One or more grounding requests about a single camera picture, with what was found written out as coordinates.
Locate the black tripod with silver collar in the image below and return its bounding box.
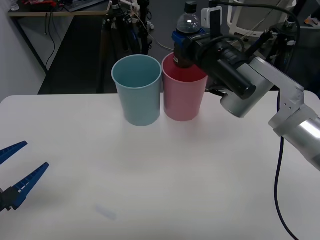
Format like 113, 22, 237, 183
246, 0, 311, 92

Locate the white office chair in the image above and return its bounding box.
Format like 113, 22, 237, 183
226, 0, 297, 38

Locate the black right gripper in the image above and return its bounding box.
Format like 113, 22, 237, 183
171, 26, 216, 67

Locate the clear plastic bottle black cap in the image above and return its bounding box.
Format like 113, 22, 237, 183
173, 0, 202, 69

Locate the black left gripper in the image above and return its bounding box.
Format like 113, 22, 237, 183
0, 140, 50, 213

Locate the black keyboard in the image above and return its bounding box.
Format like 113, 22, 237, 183
63, 0, 109, 14

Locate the black tripod with brown leg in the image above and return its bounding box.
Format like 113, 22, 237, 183
98, 0, 154, 94

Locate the long black arm cable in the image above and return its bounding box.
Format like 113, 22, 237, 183
274, 91, 300, 240

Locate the wooden edged dark desk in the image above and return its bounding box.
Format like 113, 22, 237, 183
7, 0, 112, 76

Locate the black hanging desk cable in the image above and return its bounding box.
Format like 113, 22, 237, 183
44, 11, 64, 74

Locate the pale blue plastic bin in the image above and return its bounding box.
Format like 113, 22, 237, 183
110, 55, 162, 127

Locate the pink plastic bin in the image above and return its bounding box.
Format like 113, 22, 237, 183
161, 51, 209, 123

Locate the red object on desk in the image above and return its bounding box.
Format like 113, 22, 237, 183
21, 0, 57, 8

